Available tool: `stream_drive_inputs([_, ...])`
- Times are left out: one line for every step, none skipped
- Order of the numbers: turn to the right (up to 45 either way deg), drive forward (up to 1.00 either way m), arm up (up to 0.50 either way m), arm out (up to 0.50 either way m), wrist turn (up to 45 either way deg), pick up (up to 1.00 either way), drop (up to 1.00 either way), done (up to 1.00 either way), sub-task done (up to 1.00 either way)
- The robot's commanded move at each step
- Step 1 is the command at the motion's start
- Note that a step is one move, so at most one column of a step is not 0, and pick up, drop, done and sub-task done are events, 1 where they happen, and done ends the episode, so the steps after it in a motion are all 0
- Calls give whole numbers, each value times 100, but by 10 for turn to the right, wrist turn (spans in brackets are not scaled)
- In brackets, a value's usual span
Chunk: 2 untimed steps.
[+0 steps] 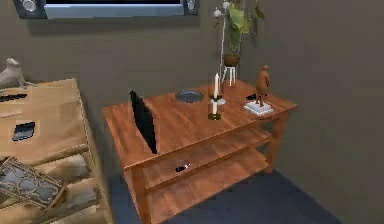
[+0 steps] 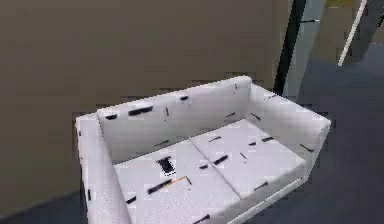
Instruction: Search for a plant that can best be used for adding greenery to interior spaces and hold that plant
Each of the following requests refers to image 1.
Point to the white plant stool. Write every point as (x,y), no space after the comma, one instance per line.
(229,73)

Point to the black laptop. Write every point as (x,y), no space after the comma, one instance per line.
(144,121)

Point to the brown wooden shelf table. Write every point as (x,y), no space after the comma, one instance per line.
(200,133)

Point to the wall mounted television set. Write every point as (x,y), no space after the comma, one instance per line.
(113,8)

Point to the brown figure statue white base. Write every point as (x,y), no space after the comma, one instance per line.
(262,87)

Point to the light wooden shelf unit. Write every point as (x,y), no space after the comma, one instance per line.
(46,140)

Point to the ornate framed grey tray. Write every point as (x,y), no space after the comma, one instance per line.
(26,182)

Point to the green house plant brown pot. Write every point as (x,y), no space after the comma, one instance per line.
(236,30)

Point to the black remote control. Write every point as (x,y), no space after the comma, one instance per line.
(12,97)

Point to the dark grey phone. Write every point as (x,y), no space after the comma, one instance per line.
(24,131)

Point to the grey bird figurine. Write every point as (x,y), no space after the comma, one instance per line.
(11,75)

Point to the small black object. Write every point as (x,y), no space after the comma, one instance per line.
(251,97)
(182,167)

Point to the grey round plate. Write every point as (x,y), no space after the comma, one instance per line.
(189,96)

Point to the white candle in holder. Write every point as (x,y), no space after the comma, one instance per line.
(216,87)
(214,108)

